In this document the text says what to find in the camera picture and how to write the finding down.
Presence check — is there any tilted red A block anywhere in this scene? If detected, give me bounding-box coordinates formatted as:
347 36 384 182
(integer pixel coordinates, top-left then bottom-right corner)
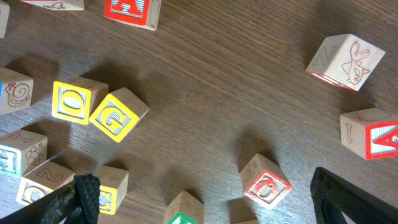
340 108 397 160

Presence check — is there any lower blue H block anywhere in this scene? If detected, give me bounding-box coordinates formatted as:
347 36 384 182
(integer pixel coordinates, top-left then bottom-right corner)
1 129 48 177

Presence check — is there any upper blue H block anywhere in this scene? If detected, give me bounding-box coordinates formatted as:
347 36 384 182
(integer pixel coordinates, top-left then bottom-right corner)
1 68 34 114

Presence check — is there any yellow C block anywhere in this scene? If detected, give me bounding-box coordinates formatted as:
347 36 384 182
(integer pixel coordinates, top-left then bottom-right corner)
94 166 129 215

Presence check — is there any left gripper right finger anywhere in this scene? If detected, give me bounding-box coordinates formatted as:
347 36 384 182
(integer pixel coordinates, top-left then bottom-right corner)
310 167 397 224

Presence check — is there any blue P block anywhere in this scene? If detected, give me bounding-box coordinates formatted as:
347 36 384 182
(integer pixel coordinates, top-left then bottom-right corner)
234 219 259 224

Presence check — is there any red 9 block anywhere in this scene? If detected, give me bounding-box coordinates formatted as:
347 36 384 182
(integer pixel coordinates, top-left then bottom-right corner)
21 0 85 11

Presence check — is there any green V block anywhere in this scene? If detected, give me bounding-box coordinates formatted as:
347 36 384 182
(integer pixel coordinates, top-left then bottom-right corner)
162 190 205 224

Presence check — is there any wooden block red edge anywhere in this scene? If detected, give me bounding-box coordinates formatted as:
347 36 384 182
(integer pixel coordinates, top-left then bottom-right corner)
306 34 385 91

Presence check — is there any yellow Q block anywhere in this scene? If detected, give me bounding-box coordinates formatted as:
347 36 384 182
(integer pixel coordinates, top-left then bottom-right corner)
16 161 75 205

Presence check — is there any blue h block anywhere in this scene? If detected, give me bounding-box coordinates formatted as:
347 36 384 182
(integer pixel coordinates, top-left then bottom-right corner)
1 68 34 114
1 129 48 177

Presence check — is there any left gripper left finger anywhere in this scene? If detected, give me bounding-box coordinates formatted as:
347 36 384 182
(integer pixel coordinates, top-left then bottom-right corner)
1 174 100 224

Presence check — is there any yellow O block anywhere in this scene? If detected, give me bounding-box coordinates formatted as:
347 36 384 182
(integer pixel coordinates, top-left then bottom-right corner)
52 77 109 125

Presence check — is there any yellow G block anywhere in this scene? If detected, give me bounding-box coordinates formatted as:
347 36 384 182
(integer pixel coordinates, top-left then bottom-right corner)
89 87 150 142

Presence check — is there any red O block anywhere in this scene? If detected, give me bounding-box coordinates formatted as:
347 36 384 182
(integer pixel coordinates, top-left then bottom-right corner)
239 153 293 210

